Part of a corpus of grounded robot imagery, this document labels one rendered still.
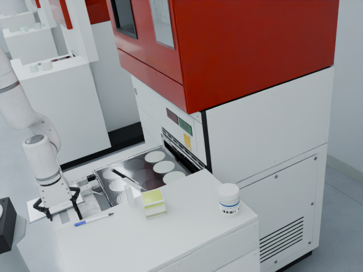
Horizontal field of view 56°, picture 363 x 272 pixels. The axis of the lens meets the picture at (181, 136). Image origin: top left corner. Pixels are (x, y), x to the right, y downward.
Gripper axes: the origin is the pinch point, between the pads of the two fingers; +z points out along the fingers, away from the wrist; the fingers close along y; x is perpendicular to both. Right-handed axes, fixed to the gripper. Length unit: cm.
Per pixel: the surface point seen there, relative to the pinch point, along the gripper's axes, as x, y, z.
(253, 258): 42, -55, 20
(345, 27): -53, -206, -17
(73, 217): 3.8, -2.8, 1.2
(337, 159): -47, -206, 87
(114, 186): -13.5, -23.0, 7.3
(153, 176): -9.7, -40.1, 7.2
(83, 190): -18.3, -10.3, 6.4
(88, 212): -5.5, -8.9, 9.2
